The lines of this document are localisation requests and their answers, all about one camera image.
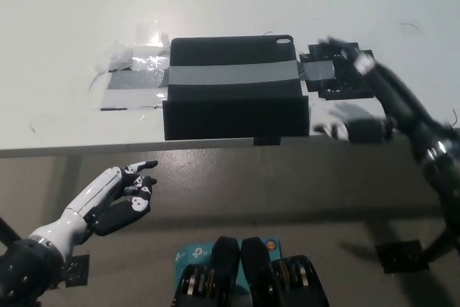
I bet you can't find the white string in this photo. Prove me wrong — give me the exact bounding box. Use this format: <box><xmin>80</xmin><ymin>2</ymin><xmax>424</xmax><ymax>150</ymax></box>
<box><xmin>87</xmin><ymin>65</ymin><xmax>110</xmax><ymax>91</ymax></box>

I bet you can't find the crumpled white tape piece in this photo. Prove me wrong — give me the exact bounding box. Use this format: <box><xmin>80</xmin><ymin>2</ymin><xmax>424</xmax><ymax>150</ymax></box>
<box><xmin>106</xmin><ymin>47</ymin><xmax>134</xmax><ymax>72</ymax></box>

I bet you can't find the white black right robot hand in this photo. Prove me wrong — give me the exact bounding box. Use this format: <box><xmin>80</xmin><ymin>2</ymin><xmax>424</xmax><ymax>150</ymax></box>
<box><xmin>313</xmin><ymin>36</ymin><xmax>456</xmax><ymax>165</ymax></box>

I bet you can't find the dark grey tape patch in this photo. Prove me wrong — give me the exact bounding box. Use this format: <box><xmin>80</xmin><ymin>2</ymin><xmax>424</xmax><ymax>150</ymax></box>
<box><xmin>106</xmin><ymin>69</ymin><xmax>170</xmax><ymax>91</ymax></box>

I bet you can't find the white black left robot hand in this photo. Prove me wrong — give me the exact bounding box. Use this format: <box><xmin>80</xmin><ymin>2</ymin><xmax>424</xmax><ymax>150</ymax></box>
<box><xmin>29</xmin><ymin>160</ymin><xmax>160</xmax><ymax>262</ymax></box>

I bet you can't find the clear shiny tape patch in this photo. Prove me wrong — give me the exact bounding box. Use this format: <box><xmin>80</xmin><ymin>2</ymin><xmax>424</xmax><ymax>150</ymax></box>
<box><xmin>99</xmin><ymin>55</ymin><xmax>170</xmax><ymax>111</ymax></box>

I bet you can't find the teal cardboard box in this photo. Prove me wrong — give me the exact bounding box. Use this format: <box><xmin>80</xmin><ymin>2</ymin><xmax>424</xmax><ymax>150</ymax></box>
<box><xmin>173</xmin><ymin>236</ymin><xmax>282</xmax><ymax>286</ymax></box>

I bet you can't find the black box with grey tape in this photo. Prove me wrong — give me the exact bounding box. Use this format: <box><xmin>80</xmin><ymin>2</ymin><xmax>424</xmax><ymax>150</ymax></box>
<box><xmin>162</xmin><ymin>35</ymin><xmax>311</xmax><ymax>142</ymax></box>

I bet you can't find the long grey tape strip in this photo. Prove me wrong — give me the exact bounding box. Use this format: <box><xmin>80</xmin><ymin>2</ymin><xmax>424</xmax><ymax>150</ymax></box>
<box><xmin>166</xmin><ymin>60</ymin><xmax>339</xmax><ymax>89</ymax></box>

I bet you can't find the large black floor marker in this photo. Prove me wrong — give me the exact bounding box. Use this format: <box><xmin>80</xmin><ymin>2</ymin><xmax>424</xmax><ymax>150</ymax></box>
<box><xmin>374</xmin><ymin>239</ymin><xmax>431</xmax><ymax>274</ymax></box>

